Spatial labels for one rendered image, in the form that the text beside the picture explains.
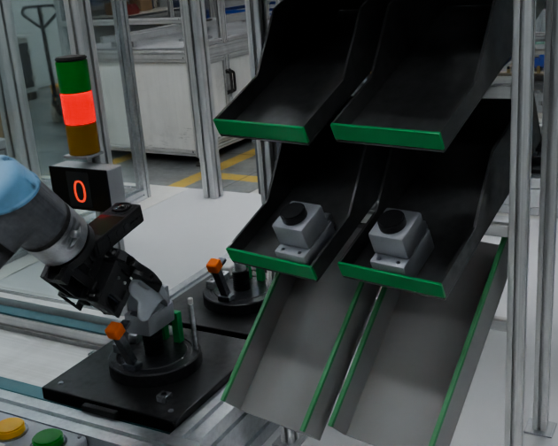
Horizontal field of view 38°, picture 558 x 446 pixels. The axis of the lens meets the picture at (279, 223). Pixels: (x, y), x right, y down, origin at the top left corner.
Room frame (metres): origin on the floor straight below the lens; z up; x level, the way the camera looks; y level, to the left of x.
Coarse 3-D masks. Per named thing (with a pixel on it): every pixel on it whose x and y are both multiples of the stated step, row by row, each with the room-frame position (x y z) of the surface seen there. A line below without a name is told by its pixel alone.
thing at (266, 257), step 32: (352, 96) 1.08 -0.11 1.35; (288, 160) 1.02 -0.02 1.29; (320, 160) 1.06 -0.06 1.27; (352, 160) 1.04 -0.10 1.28; (384, 160) 0.96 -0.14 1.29; (288, 192) 1.01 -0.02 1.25; (320, 192) 0.99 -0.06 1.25; (352, 192) 0.97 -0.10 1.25; (256, 224) 0.96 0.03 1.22; (352, 224) 0.90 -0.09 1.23; (256, 256) 0.89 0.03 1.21; (320, 256) 0.85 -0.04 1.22
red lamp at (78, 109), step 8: (64, 96) 1.26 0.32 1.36; (72, 96) 1.26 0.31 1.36; (80, 96) 1.26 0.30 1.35; (88, 96) 1.27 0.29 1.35; (64, 104) 1.27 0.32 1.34; (72, 104) 1.26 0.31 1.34; (80, 104) 1.26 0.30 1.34; (88, 104) 1.27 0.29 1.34; (64, 112) 1.27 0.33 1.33; (72, 112) 1.26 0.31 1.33; (80, 112) 1.26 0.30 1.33; (88, 112) 1.27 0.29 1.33; (64, 120) 1.28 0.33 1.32; (72, 120) 1.26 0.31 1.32; (80, 120) 1.26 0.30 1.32; (88, 120) 1.27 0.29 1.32
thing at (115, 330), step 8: (128, 320) 1.04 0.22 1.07; (112, 328) 1.01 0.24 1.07; (120, 328) 1.02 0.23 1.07; (112, 336) 1.01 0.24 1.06; (120, 336) 1.01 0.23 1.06; (120, 344) 1.02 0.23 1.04; (128, 344) 1.03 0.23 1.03; (120, 352) 1.03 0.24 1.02; (128, 352) 1.03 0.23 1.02; (128, 360) 1.03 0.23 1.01; (136, 360) 1.04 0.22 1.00
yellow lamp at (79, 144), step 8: (72, 128) 1.26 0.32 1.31; (80, 128) 1.26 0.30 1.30; (88, 128) 1.27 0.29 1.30; (96, 128) 1.28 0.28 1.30; (72, 136) 1.26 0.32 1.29; (80, 136) 1.26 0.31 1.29; (88, 136) 1.26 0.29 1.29; (96, 136) 1.28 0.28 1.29; (72, 144) 1.26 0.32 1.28; (80, 144) 1.26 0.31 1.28; (88, 144) 1.26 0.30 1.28; (96, 144) 1.27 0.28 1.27; (72, 152) 1.27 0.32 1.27; (80, 152) 1.26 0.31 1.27; (88, 152) 1.26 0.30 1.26; (96, 152) 1.27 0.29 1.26
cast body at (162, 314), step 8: (168, 296) 1.10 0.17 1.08; (128, 304) 1.08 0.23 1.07; (136, 304) 1.07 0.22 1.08; (160, 304) 1.08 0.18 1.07; (168, 304) 1.09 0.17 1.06; (128, 312) 1.07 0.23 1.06; (136, 312) 1.07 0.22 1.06; (152, 312) 1.06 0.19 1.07; (160, 312) 1.08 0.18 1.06; (168, 312) 1.09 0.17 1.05; (136, 320) 1.06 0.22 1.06; (152, 320) 1.06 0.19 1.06; (160, 320) 1.07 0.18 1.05; (168, 320) 1.09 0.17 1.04; (128, 328) 1.07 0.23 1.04; (136, 328) 1.06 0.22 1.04; (144, 328) 1.05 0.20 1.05; (152, 328) 1.06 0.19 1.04; (160, 328) 1.07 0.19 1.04
